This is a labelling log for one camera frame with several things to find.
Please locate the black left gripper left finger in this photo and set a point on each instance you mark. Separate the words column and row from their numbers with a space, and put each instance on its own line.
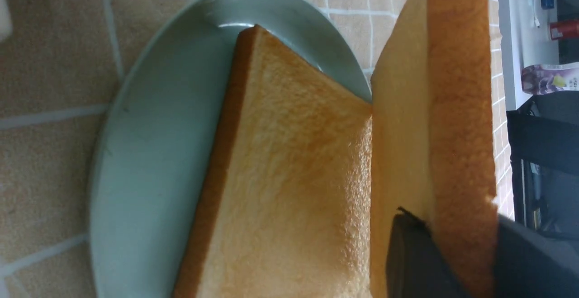
column 415, row 268

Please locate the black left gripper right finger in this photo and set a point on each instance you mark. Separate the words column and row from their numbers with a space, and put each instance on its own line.
column 529, row 265

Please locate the toasted bread slice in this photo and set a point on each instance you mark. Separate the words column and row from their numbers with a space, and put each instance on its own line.
column 285, row 207
column 432, row 138

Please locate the purple printed packet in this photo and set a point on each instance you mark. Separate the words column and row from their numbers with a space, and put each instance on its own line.
column 544, row 79

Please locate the red can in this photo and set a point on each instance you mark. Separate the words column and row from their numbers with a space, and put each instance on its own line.
column 562, row 30

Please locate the white shelf edge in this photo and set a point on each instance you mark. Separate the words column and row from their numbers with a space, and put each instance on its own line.
column 524, row 27

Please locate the light teal plate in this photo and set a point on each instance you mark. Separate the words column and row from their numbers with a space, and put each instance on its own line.
column 153, row 150

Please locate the orange checkered tablecloth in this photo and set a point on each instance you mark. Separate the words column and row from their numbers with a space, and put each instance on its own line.
column 60, row 69

